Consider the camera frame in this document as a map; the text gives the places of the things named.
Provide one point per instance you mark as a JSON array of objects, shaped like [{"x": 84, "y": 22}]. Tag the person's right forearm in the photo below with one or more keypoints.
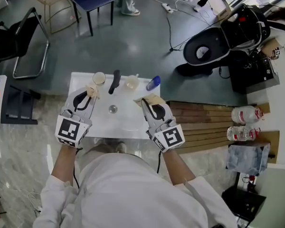
[{"x": 175, "y": 165}]

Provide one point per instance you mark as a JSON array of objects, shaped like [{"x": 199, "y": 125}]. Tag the black cabinet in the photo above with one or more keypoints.
[{"x": 249, "y": 79}]

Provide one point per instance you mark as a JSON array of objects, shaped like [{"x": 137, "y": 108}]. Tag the person's left shoe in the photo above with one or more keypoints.
[{"x": 100, "y": 141}]

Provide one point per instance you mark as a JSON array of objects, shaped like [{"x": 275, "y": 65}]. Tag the black faucet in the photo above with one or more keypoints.
[{"x": 114, "y": 82}]

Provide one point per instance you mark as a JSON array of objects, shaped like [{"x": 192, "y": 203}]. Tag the person's shoe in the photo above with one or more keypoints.
[
  {"x": 120, "y": 146},
  {"x": 100, "y": 141}
]

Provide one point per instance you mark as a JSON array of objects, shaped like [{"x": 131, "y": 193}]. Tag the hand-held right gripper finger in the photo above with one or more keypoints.
[
  {"x": 148, "y": 117},
  {"x": 169, "y": 115}
]

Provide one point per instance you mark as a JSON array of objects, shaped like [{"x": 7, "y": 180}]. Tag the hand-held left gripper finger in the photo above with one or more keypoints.
[
  {"x": 69, "y": 103},
  {"x": 90, "y": 110}
]

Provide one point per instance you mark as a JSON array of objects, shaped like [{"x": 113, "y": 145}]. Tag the black office chair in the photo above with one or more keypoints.
[{"x": 2, "y": 41}]

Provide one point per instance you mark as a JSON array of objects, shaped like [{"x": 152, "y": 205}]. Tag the person's white shirt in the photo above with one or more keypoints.
[{"x": 133, "y": 193}]

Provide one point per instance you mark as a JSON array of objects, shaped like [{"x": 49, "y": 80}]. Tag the blue plastic bottle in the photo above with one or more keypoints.
[{"x": 154, "y": 83}]

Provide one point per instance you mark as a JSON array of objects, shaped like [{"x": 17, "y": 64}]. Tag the black box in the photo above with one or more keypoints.
[{"x": 244, "y": 203}]

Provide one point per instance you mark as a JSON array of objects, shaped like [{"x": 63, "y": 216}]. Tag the large clear water bottle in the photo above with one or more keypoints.
[
  {"x": 244, "y": 115},
  {"x": 240, "y": 133}
]

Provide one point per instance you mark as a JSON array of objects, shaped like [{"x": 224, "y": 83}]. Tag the cardboard box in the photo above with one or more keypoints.
[
  {"x": 224, "y": 13},
  {"x": 269, "y": 47}
]

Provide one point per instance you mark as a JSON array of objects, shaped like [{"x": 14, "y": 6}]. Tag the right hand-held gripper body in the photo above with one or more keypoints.
[{"x": 171, "y": 136}]

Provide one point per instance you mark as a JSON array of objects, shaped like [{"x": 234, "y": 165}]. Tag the black rack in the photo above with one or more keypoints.
[{"x": 19, "y": 106}]

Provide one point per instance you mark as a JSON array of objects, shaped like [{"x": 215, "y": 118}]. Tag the white sink basin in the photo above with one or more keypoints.
[{"x": 123, "y": 125}]

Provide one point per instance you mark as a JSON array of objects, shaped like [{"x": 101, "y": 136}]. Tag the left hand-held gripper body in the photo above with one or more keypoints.
[{"x": 69, "y": 129}]

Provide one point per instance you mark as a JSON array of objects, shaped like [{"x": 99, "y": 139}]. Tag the person's left forearm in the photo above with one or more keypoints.
[{"x": 63, "y": 163}]

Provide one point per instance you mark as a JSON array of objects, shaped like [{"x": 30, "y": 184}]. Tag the translucent cup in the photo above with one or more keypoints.
[
  {"x": 99, "y": 79},
  {"x": 131, "y": 82}
]

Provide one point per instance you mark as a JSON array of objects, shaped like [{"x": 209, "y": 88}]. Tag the metal sink drain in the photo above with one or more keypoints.
[{"x": 113, "y": 109}]

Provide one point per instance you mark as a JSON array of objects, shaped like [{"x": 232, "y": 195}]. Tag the person's right shoe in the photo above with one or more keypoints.
[{"x": 120, "y": 146}]

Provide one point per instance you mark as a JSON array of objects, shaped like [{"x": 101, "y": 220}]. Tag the wooden slat platform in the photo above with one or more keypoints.
[{"x": 202, "y": 125}]

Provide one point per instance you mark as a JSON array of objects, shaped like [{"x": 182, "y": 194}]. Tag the white power strip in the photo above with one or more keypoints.
[{"x": 167, "y": 7}]

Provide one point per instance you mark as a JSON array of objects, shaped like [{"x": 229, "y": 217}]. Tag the translucent plastic bag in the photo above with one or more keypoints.
[{"x": 248, "y": 160}]

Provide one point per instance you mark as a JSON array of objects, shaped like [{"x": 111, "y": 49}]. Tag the beige wooden piece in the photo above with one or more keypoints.
[{"x": 154, "y": 100}]

